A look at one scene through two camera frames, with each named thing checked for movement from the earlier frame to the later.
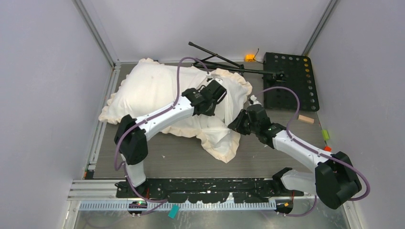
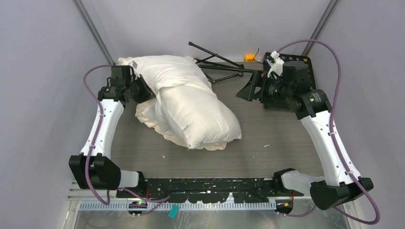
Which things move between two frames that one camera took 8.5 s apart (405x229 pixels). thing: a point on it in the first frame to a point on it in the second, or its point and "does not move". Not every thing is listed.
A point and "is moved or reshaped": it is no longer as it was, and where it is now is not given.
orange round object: (249, 57) does not move
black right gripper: (237, 125) to (259, 79)
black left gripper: (210, 111) to (147, 94)
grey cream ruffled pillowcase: (142, 89) is moved or reshaped
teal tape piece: (174, 211) does not move
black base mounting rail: (207, 191) does not move
